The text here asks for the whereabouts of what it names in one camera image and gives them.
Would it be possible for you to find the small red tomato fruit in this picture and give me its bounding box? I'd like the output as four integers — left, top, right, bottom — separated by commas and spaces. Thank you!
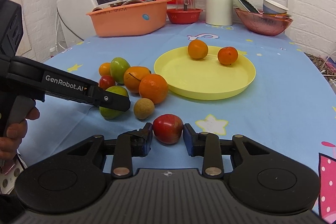
98, 75, 116, 90

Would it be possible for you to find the green mango front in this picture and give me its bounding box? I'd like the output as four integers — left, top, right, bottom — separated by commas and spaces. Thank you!
99, 86, 129, 119

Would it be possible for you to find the green mango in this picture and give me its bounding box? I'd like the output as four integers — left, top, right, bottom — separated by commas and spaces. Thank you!
110, 57, 130, 84
99, 86, 129, 119

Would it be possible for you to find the small orange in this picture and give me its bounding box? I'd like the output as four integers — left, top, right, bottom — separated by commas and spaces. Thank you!
98, 63, 111, 77

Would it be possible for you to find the red apple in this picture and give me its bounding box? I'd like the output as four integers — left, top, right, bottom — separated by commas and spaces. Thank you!
153, 114, 183, 144

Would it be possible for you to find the brown longan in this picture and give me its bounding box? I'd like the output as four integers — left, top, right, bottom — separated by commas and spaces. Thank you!
133, 98, 155, 120

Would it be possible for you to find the green mango back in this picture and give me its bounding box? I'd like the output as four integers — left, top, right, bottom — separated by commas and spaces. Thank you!
110, 57, 130, 84

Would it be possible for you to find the orange with dark stem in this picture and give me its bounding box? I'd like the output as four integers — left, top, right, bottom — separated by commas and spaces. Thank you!
123, 66, 151, 94

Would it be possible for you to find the round orange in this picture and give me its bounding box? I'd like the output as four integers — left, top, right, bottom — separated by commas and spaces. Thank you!
139, 74, 169, 105

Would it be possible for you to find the large orange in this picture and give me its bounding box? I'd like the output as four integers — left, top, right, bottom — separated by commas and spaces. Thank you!
187, 39, 209, 60

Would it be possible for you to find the person's left hand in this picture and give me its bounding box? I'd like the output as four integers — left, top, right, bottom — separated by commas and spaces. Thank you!
0, 107, 40, 160

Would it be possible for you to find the yellow plastic plate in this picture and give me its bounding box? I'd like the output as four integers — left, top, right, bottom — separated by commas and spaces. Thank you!
154, 46, 256, 101

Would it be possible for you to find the orange plastic basket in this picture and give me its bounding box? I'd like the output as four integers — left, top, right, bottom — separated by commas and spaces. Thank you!
87, 0, 168, 38

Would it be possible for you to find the white countertop appliance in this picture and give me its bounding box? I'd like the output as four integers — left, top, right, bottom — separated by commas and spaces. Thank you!
57, 0, 122, 46

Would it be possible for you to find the red plastic basket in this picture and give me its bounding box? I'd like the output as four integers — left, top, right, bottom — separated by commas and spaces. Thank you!
166, 9, 203, 24

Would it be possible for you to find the pink glass bowl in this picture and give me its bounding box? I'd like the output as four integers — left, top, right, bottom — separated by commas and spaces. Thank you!
235, 8, 293, 36

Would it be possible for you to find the green-lined white bowl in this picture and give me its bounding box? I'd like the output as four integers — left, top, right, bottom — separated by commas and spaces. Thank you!
234, 0, 260, 14

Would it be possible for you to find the white and blue bowl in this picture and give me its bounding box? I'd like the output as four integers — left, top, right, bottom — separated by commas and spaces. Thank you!
262, 0, 288, 14

